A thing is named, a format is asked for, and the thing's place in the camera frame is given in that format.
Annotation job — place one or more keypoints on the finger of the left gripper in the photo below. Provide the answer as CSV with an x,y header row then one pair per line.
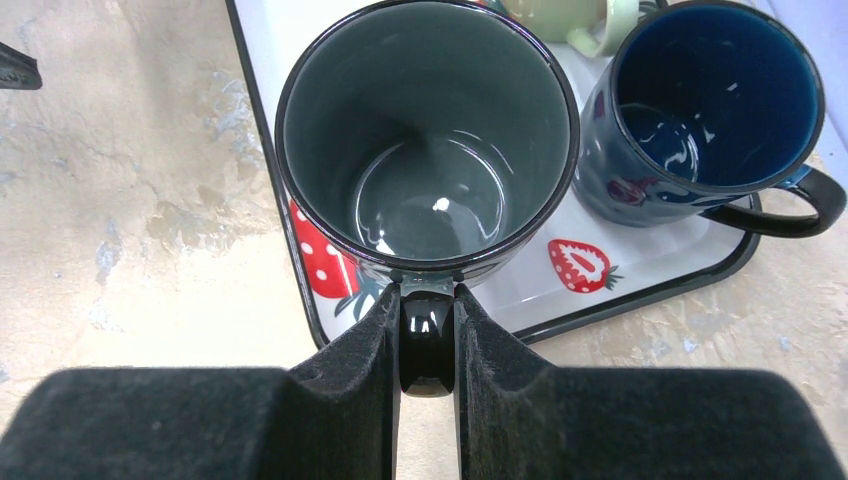
x,y
18,71

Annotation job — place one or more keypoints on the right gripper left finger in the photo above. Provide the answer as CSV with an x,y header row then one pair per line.
x,y
334,416

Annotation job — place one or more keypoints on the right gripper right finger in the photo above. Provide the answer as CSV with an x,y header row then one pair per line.
x,y
521,417

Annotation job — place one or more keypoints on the dark green mug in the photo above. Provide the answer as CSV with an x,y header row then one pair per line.
x,y
428,141

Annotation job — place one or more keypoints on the navy blue mug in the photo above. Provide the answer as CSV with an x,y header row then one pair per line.
x,y
708,108

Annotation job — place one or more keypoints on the pale green mug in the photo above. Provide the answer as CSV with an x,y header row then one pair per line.
x,y
595,28

